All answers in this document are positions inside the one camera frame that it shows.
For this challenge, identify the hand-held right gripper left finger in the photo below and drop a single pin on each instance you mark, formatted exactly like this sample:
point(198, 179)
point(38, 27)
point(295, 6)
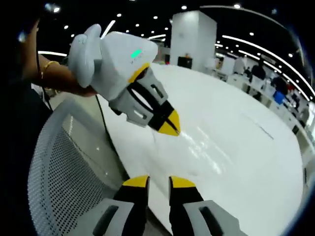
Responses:
point(133, 206)

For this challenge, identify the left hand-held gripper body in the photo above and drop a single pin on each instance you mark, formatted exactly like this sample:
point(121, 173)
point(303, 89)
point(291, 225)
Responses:
point(115, 61)

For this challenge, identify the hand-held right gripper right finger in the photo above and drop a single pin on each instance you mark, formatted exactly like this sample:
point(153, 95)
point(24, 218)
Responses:
point(182, 209)

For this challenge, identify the clear resealable bag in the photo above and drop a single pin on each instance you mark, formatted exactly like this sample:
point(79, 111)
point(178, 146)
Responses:
point(265, 134)

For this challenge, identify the person's left hand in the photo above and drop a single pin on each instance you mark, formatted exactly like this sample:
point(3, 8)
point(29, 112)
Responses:
point(64, 81)

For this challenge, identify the grey mesh office chair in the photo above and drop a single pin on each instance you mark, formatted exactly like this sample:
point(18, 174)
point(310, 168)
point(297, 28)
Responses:
point(73, 172)

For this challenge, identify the white square pillar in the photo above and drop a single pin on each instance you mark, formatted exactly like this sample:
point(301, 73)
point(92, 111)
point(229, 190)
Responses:
point(192, 37)

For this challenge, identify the person's dark clothing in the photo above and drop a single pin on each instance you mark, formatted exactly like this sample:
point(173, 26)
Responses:
point(17, 147)

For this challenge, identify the row of white desks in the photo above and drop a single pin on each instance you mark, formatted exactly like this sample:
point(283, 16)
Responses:
point(290, 113)

